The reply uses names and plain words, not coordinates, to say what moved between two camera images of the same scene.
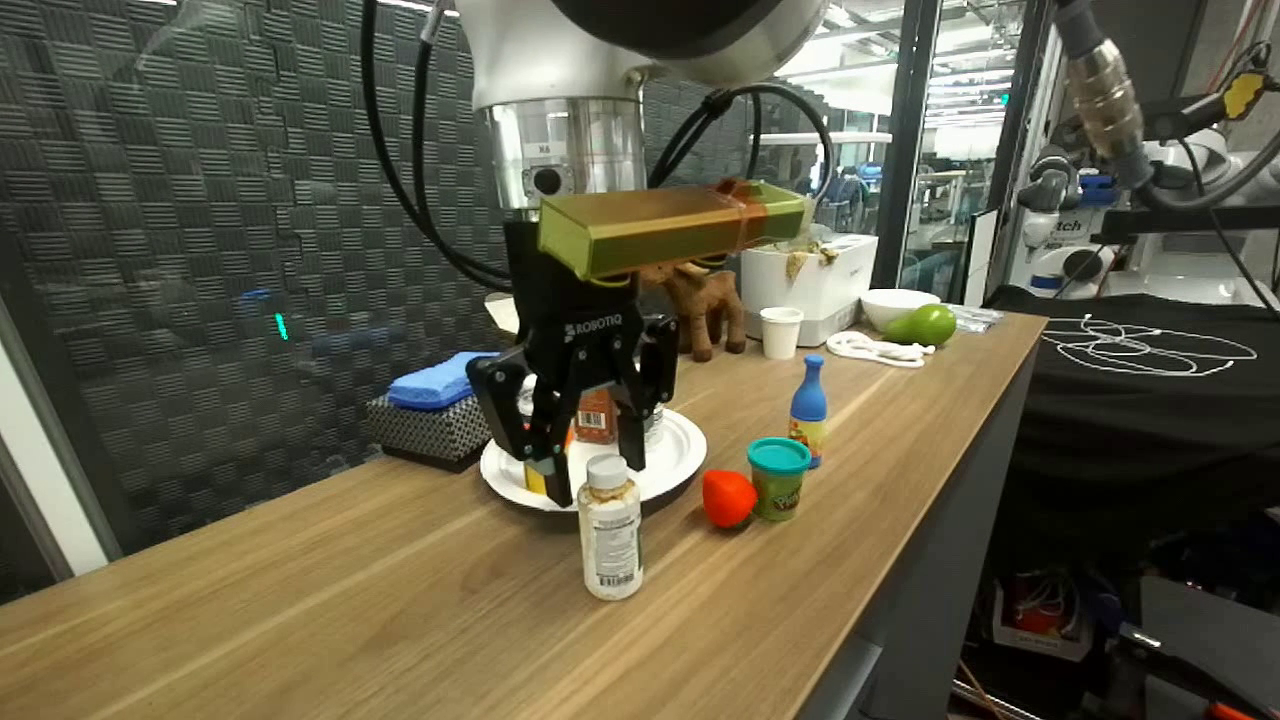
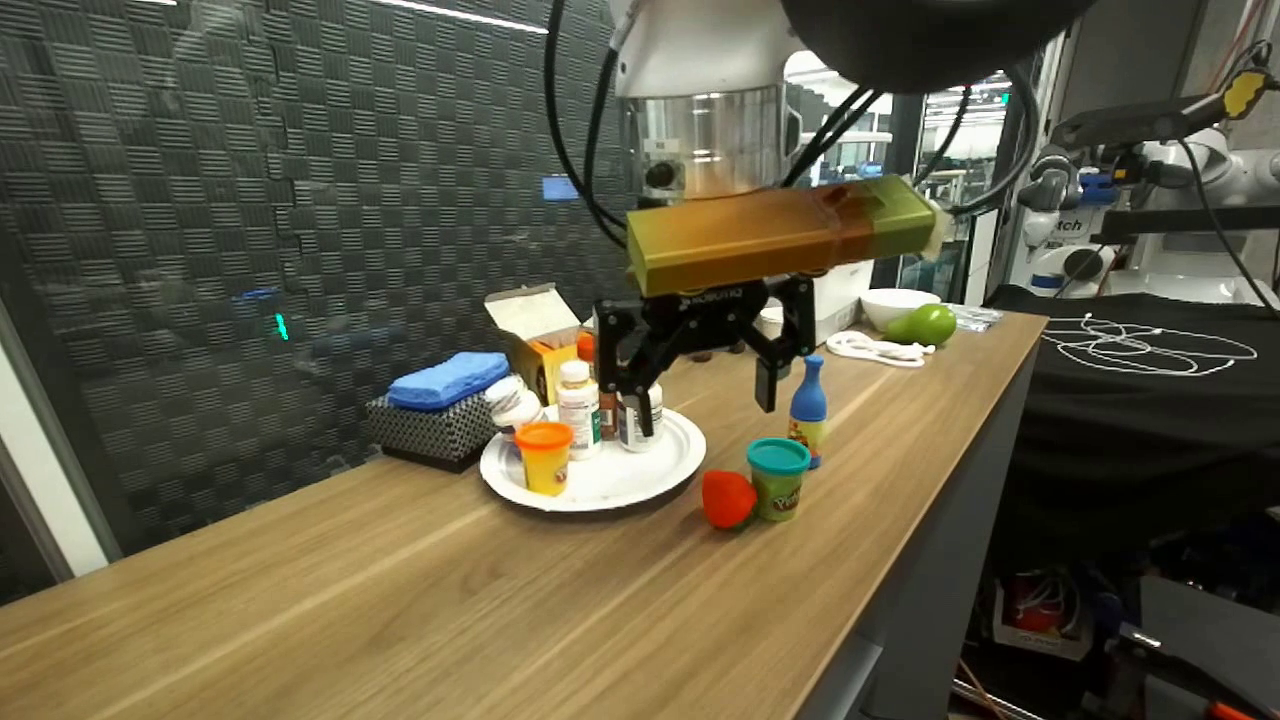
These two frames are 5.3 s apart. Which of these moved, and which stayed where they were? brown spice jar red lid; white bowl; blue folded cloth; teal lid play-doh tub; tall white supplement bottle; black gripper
Moved: black gripper; tall white supplement bottle
Stayed: brown spice jar red lid; teal lid play-doh tub; blue folded cloth; white bowl
